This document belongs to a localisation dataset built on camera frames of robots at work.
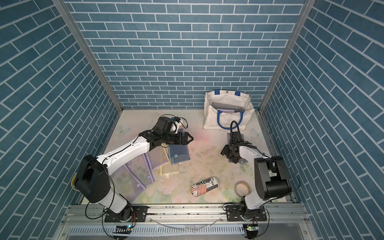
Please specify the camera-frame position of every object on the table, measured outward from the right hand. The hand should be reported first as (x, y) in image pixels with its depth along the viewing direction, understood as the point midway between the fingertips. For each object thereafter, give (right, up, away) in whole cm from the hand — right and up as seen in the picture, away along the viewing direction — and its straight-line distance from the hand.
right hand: (226, 155), depth 95 cm
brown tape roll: (+6, -16, -13) cm, 21 cm away
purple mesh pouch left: (-43, -1, -3) cm, 44 cm away
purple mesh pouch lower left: (-53, -7, -6) cm, 53 cm away
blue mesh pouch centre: (-31, +1, -1) cm, 31 cm away
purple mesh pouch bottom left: (-58, -13, -12) cm, 61 cm away
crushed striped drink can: (-15, -14, -15) cm, 26 cm away
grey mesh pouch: (+2, +31, +10) cm, 33 cm away
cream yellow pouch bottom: (-36, -6, -6) cm, 37 cm away
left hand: (-22, +11, -12) cm, 27 cm away
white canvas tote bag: (-7, +23, +4) cm, 24 cm away
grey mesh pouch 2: (+3, +10, +8) cm, 14 cm away
